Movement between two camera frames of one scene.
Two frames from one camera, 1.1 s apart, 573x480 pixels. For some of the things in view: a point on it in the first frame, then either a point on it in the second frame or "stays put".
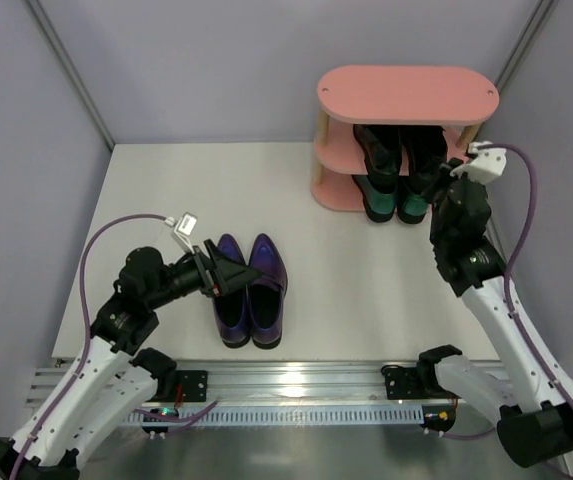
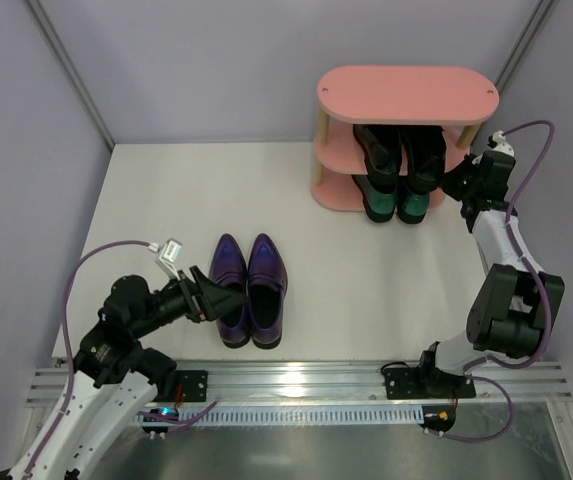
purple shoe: x=266 y=296 stays put
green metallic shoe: x=411 y=206 stays put
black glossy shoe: x=381 y=146 stays put
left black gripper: x=206 y=272 → x=193 y=296
